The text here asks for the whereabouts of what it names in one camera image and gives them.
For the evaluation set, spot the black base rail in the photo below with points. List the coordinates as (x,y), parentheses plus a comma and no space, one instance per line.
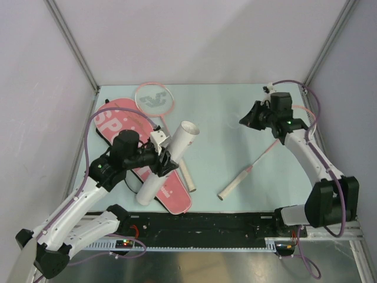
(205,229)

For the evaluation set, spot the left aluminium frame post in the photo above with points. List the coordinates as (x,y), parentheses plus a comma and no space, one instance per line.
(67,34)

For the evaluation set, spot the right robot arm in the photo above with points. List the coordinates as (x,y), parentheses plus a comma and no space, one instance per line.
(334,196)

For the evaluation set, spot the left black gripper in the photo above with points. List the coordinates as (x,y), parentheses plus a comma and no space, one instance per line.
(161,168)

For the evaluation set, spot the aluminium frame post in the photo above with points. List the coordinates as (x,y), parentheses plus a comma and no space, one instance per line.
(335,32)
(67,34)

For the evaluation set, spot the pink racket cover bag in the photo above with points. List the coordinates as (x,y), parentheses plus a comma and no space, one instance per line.
(173,195)

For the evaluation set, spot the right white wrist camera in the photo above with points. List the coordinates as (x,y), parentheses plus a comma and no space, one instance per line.
(268,91)

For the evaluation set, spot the translucent shuttlecock tube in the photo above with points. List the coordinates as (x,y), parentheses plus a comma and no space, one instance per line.
(179,143)

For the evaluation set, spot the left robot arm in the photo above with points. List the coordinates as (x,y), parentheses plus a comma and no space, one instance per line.
(57,240)

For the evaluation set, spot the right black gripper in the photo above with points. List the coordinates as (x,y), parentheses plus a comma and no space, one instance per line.
(250,119)

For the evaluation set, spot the right aluminium frame post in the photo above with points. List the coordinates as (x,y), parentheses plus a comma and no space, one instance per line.
(335,32)

